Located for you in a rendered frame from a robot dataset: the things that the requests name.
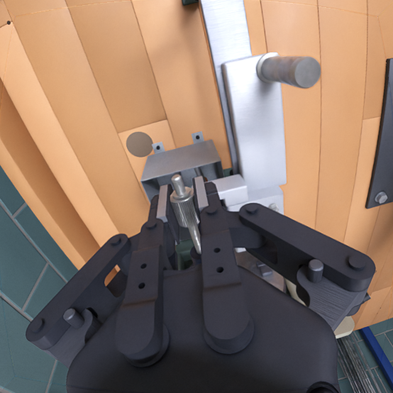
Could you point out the grey folded metal bracket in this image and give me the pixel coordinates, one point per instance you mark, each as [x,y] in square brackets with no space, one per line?
[181,161]

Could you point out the blue bar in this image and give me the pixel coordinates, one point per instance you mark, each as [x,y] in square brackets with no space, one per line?
[379,347]

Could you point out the silver square block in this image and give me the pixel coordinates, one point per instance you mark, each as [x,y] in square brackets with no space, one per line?
[233,188]

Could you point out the grey round disc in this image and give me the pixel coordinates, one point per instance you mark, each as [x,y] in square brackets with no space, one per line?
[138,144]

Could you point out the silver flat rail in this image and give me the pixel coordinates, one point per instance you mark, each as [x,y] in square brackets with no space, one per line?
[225,30]

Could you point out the silver knurled screw pin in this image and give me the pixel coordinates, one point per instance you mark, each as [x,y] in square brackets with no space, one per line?
[183,208]

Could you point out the silver sliding plate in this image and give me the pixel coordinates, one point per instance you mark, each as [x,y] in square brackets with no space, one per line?
[258,122]

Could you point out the grey cylinder knob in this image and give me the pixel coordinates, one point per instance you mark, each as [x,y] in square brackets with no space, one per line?
[291,71]

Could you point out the dark plate with bolt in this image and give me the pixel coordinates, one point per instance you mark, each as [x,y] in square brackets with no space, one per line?
[382,138]

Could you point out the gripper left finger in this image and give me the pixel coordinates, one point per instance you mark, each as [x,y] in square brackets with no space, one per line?
[144,294]

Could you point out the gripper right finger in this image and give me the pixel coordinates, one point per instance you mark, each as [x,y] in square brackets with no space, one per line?
[221,294]

